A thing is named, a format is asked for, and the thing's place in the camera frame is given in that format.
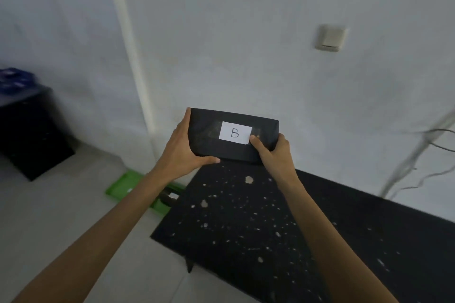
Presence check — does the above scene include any white wall conduit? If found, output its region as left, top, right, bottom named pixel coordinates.
left=102, top=0, right=158, bottom=143

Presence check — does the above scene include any black box with white label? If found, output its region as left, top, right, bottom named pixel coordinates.
left=187, top=108, right=280, bottom=165

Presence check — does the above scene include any person's right hand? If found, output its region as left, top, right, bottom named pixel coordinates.
left=250, top=133, right=298, bottom=189

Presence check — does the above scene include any black cabinet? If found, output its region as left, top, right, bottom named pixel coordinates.
left=0, top=84, right=76, bottom=182

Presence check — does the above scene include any person's left hand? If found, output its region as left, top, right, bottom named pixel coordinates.
left=154, top=107, right=221, bottom=180

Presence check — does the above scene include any grey cable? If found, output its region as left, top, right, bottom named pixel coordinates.
left=380, top=109, right=455, bottom=198

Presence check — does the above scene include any small black device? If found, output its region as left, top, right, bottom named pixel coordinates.
left=159, top=189, right=181, bottom=206

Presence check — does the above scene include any blue packet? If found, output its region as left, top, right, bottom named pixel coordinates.
left=0, top=67, right=37, bottom=94

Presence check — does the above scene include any green tray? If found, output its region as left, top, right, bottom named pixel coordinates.
left=105, top=169, right=182, bottom=215

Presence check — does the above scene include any person's left forearm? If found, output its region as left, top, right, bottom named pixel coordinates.
left=11, top=168, right=178, bottom=303

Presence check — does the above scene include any person's right forearm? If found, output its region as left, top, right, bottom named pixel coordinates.
left=275, top=176, right=400, bottom=303

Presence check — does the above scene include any black cable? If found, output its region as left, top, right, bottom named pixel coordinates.
left=409, top=128, right=455, bottom=153

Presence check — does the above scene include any white wall switch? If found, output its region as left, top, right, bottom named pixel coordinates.
left=315, top=24, right=347, bottom=52

